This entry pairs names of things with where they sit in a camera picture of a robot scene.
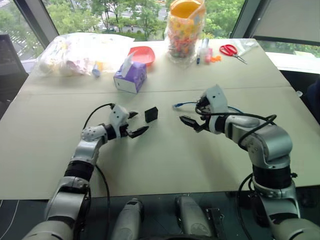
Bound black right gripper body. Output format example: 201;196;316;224
196;106;213;133

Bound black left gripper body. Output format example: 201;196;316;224
119;123;133;139

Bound blue Ethernet cable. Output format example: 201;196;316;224
172;100;242;113

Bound small black box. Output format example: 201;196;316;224
144;106;159;124

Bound purple tissue box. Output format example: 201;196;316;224
113;52;148;95

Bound small pink item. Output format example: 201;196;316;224
204;47;214;64

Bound blue and yellow tube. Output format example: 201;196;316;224
91;60;105;79

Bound red plastic bowl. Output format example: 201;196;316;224
127;46;156;67

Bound crumpled clear plastic bag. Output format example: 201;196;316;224
229;38;259;56

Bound bag of colourful candy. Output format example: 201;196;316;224
164;0;206;65

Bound clear bag of white items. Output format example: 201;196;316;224
36;32;136;78

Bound grey rounded robot leg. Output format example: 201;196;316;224
174;195;214;239
116;198;144;240

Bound dark blue seat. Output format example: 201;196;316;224
305;76;320;112

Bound grey roller blind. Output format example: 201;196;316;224
251;0;320;46

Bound black office chair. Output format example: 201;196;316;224
0;33;30;104

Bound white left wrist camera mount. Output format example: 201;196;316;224
109;104;131;138

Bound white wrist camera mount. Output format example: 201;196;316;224
201;84;230;135
109;104;131;138

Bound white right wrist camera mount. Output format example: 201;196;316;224
201;84;230;135

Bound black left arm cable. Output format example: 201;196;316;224
82;102;116;227

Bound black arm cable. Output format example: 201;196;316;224
194;105;278;240
82;102;116;227

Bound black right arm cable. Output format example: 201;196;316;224
194;105;278;240

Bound red handled scissors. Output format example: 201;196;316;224
219;43;248;65

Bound black metal bracket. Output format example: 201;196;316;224
204;207;225;240

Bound thin white cable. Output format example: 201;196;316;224
0;199;20;235

